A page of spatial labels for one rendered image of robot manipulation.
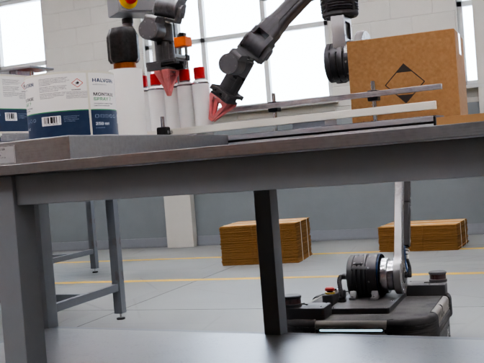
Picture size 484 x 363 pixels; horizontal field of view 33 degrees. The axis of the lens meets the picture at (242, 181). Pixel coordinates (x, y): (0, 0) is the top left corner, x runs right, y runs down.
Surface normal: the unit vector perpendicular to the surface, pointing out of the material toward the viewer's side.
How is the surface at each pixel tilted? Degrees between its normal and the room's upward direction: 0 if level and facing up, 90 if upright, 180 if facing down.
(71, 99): 90
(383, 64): 90
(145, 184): 90
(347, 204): 90
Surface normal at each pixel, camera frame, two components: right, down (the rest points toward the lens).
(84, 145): 0.89, -0.06
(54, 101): -0.15, 0.04
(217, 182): -0.46, 0.05
